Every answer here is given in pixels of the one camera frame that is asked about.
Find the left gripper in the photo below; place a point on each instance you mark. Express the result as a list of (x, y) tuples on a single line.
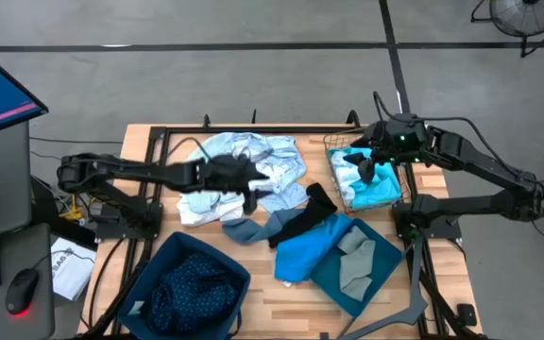
[(227, 175)]

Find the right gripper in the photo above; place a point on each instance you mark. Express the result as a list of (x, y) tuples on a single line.
[(397, 139)]

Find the aqua cloth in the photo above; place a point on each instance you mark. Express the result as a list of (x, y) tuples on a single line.
[(383, 189)]

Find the light blue patterned shirt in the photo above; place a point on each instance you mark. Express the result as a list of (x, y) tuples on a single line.
[(277, 160)]

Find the black cloth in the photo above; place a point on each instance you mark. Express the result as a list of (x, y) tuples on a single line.
[(314, 208)]

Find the bright blue cloth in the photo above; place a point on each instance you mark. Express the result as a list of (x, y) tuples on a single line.
[(300, 255)]

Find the grey-green cloth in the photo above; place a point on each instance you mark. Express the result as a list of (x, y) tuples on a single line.
[(357, 269)]

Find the navy dotted cloth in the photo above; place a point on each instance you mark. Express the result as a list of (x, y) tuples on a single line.
[(192, 293)]

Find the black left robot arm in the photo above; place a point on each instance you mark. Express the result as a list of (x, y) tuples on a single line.
[(125, 170)]

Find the teal fabric storage bin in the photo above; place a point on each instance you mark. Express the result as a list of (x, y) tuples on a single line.
[(385, 255)]

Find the navy fabric storage bin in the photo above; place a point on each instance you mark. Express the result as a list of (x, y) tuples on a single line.
[(168, 250)]

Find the small black device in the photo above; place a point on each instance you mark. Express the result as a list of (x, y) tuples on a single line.
[(466, 314)]

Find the white paper sheet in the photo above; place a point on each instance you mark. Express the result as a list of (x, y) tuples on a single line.
[(71, 274)]

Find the black floor fan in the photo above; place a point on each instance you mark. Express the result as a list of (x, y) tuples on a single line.
[(527, 19)]

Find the grey desk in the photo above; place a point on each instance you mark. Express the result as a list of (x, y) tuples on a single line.
[(7, 165)]

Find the black computer mouse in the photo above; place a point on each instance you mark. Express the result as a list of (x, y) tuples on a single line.
[(22, 290)]

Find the black frame bracket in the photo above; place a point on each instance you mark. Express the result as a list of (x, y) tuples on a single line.
[(206, 122), (353, 119), (254, 117)]

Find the black metal table frame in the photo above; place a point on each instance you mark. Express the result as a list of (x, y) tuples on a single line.
[(253, 129)]

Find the grey angled bracket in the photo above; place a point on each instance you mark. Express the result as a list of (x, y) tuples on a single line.
[(416, 283)]

